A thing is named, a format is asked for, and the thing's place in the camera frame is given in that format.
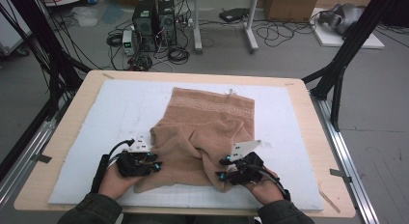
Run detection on coiled black cable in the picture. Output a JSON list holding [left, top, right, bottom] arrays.
[[167, 46, 191, 66]]

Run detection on black metal stand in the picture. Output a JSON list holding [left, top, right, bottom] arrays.
[[0, 0, 93, 119], [302, 0, 409, 132]]

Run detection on loose black floor cables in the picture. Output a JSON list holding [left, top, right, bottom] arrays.
[[255, 19, 317, 48]]

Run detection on white power supply unit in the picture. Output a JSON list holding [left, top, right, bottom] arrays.
[[122, 29, 136, 56]]

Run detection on flat black device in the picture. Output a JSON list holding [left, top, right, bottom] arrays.
[[219, 7, 250, 24]]

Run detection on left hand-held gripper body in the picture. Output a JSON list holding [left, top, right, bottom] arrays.
[[115, 135, 153, 179]]

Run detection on white floor board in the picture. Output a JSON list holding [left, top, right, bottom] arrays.
[[310, 7, 385, 50]]

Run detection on left hand-held gripper black cable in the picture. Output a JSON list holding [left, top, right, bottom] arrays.
[[91, 138, 136, 194]]

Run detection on black corner bracket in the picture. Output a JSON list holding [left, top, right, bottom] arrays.
[[32, 153, 52, 164]]

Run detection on cardboard box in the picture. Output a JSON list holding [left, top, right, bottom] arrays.
[[263, 0, 321, 23]]

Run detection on person's left hand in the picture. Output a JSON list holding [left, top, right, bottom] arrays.
[[97, 164, 143, 201]]

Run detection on white desk frame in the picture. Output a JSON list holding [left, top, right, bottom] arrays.
[[192, 0, 259, 54]]

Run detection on grey corner bracket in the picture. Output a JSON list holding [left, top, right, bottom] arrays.
[[329, 168, 353, 183]]

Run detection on thin wooden stick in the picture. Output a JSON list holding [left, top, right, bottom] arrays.
[[317, 188, 341, 214]]

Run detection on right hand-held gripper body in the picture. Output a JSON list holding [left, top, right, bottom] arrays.
[[230, 139, 266, 186]]

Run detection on round white table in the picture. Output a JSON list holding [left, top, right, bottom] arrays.
[[42, 0, 95, 8]]

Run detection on person's right hand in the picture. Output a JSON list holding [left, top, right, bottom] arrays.
[[245, 167, 286, 207]]

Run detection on tan towel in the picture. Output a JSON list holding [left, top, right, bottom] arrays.
[[133, 86, 257, 194]]

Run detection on large black computer tower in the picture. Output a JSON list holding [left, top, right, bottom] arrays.
[[132, 0, 158, 53]]

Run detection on aluminium rail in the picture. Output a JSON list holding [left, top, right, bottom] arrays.
[[0, 98, 75, 206], [310, 92, 382, 224]]

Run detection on slim black computer tower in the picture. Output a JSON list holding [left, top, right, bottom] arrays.
[[157, 0, 177, 46]]

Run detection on clear plastic sheet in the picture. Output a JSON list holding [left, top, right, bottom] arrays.
[[71, 6, 100, 28]]

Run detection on white foam mat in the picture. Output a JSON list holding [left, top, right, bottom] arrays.
[[47, 78, 324, 212]]

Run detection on grey plastic shell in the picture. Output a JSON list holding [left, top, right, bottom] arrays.
[[317, 3, 366, 36]]

